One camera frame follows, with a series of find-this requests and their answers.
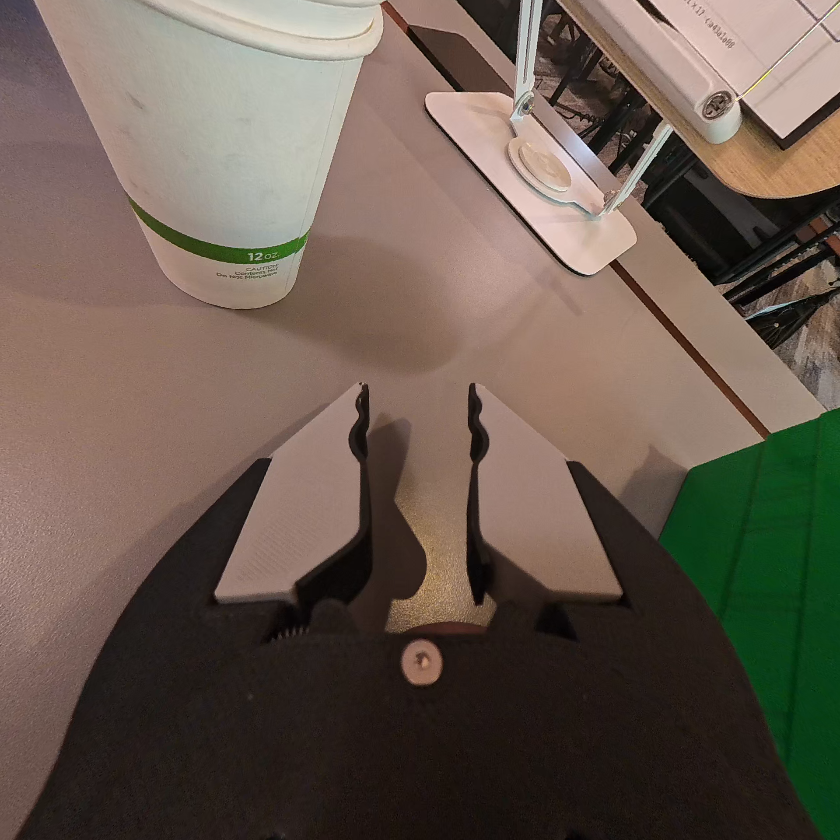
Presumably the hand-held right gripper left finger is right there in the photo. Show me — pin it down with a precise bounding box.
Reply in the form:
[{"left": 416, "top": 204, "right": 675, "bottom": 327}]
[{"left": 213, "top": 382, "right": 375, "bottom": 608}]

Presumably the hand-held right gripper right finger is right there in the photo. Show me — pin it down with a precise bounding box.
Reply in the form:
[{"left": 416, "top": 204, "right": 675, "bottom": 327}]
[{"left": 466, "top": 382, "right": 626, "bottom": 608}]

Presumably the green plastic bin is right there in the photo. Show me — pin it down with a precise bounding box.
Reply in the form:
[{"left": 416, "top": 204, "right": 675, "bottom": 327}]
[{"left": 658, "top": 407, "right": 840, "bottom": 840}]

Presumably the stack of nested paper cups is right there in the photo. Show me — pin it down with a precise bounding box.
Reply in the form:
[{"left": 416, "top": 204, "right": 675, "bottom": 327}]
[{"left": 33, "top": 0, "right": 385, "bottom": 311}]

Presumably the white desk stand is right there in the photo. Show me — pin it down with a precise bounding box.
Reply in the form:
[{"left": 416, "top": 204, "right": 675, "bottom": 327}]
[{"left": 424, "top": 0, "right": 677, "bottom": 277}]

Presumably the white sheet holder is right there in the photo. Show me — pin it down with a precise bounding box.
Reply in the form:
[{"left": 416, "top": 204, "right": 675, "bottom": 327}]
[{"left": 591, "top": 0, "right": 840, "bottom": 147}]

